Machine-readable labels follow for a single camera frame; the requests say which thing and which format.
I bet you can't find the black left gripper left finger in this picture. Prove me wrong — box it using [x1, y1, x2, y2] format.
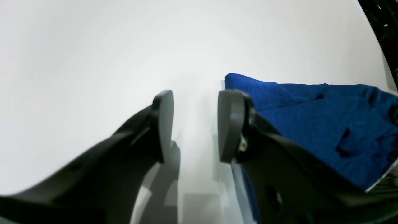
[0, 90, 174, 224]

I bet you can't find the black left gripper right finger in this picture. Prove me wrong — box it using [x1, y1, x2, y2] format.
[218, 89, 397, 224]

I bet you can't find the blue long-sleeve T-shirt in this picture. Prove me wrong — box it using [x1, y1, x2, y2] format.
[223, 73, 397, 224]

